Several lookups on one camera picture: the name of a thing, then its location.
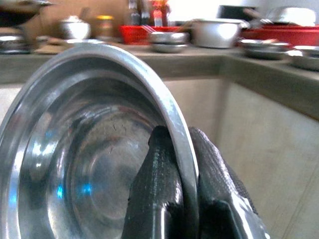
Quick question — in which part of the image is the stainless steel bowl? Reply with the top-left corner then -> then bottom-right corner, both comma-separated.
293,46 -> 319,58
0,42 -> 200,239
239,38 -> 290,50
149,31 -> 190,45

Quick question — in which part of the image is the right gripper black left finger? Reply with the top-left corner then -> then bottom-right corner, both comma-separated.
123,125 -> 185,239

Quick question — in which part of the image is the clear glass sauce bottle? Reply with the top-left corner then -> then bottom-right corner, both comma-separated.
129,0 -> 142,25

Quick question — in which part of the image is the brown cardboard sheet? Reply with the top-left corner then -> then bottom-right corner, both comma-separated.
32,0 -> 130,38

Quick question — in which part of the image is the dark red-capped sauce bottle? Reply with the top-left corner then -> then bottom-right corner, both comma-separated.
161,0 -> 172,25

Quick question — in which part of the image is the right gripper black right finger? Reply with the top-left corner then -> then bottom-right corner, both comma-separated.
188,126 -> 271,239

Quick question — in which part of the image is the upturned steel bowl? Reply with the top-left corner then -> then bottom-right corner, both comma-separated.
268,7 -> 316,27

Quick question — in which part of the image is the dark metal wok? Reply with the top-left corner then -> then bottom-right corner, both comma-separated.
0,0 -> 54,27

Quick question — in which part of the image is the tall dark sauce bottle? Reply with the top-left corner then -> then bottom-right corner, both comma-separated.
139,0 -> 152,25

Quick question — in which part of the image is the black wall panel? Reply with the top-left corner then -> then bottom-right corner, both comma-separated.
218,4 -> 259,22

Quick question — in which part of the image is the red label sauce bottle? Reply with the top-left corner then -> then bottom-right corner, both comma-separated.
151,0 -> 165,27

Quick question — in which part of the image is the brown woven mat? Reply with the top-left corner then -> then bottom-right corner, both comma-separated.
33,44 -> 65,55

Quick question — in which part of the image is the glass jar with yellow lid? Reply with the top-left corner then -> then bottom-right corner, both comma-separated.
96,14 -> 115,40

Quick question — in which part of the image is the red plastic basket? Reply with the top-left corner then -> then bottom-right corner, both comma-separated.
119,24 -> 192,45

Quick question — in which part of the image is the large aluminium pot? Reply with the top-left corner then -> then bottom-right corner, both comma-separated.
190,19 -> 246,49

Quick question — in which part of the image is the red plastic basin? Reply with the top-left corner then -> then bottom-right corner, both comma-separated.
240,24 -> 319,48

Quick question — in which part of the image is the white ceramic lidded jar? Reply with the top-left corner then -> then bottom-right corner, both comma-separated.
59,15 -> 91,40

